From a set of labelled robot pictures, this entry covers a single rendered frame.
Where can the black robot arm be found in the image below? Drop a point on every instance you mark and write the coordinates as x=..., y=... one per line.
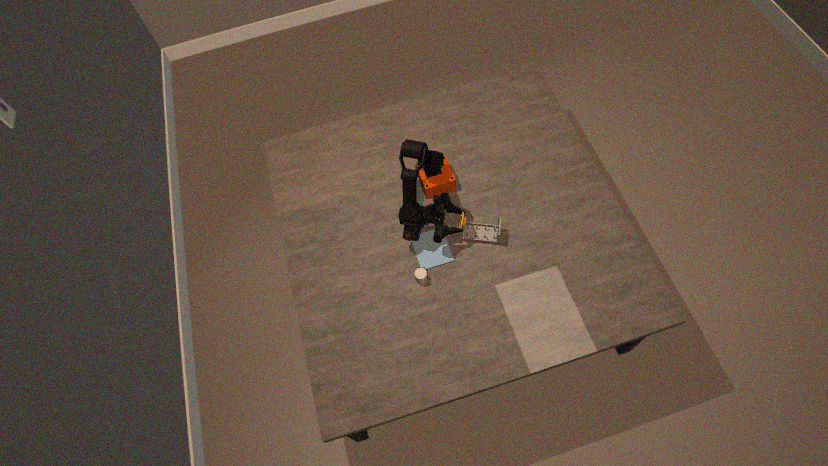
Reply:
x=410, y=214

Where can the tan dish rack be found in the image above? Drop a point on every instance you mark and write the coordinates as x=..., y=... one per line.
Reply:
x=482, y=233

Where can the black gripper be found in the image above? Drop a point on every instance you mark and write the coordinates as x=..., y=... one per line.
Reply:
x=440, y=231

